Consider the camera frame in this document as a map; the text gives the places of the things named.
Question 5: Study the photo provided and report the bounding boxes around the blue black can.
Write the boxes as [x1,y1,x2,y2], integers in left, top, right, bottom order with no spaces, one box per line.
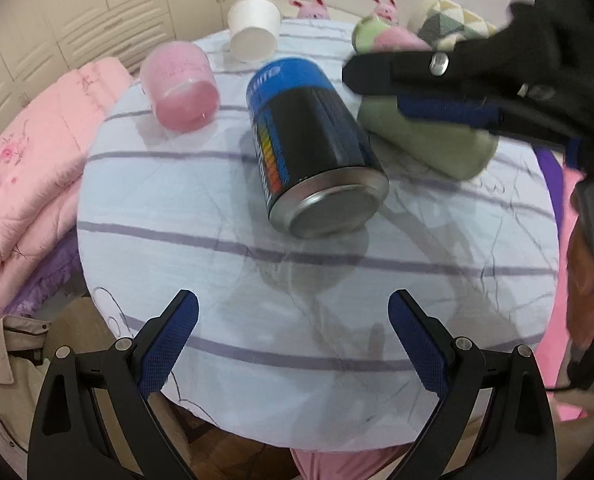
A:
[246,58,389,238]

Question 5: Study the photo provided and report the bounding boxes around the pale green frosted cup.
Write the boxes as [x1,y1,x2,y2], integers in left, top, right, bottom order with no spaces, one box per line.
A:
[357,98,498,181]

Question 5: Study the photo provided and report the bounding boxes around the white paper cup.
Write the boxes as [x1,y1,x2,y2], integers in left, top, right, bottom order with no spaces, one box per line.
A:
[227,0,282,63]

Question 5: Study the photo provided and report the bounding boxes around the pink frosted cup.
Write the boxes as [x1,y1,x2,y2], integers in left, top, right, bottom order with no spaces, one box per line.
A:
[140,40,220,133]

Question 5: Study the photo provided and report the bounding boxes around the triangle patterned quilted cushion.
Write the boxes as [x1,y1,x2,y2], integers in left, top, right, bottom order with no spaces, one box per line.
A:
[407,0,496,51]

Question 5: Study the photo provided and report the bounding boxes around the right pink bunny toy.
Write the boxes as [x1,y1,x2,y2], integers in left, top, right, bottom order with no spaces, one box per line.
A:
[372,0,399,25]

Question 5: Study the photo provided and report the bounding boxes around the pink bunny toy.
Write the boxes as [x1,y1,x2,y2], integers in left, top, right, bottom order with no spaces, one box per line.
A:
[288,0,331,20]
[372,0,399,25]

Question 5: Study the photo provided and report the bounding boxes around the pink blanket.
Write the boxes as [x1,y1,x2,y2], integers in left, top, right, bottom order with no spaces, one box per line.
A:
[531,167,594,418]

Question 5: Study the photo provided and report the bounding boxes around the beige jacket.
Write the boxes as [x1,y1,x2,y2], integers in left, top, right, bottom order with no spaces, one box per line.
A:
[0,315,51,479]

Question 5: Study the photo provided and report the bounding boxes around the left pink bunny toy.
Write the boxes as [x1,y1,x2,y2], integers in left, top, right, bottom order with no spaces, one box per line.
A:
[288,0,331,20]

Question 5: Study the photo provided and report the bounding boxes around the striped white table cloth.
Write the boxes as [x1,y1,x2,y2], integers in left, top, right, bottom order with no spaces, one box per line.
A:
[77,32,559,452]

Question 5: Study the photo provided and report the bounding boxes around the pink folded quilt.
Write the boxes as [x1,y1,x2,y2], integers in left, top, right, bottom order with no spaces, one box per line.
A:
[0,58,134,316]

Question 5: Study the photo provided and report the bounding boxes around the cream white wardrobe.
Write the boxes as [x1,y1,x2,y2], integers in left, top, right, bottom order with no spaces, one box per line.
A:
[0,0,236,133]

